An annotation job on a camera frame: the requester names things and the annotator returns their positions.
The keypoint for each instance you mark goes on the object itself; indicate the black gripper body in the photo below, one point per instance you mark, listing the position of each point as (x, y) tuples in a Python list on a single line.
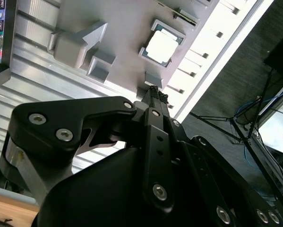
[(96, 201)]

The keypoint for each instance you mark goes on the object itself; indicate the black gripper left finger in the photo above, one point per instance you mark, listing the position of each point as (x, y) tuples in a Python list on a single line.
[(61, 113)]

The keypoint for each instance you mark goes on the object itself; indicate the silver CPU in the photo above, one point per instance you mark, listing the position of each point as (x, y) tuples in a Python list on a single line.
[(161, 46)]

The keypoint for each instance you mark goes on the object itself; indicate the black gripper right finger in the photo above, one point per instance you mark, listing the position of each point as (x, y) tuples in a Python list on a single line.
[(202, 179)]

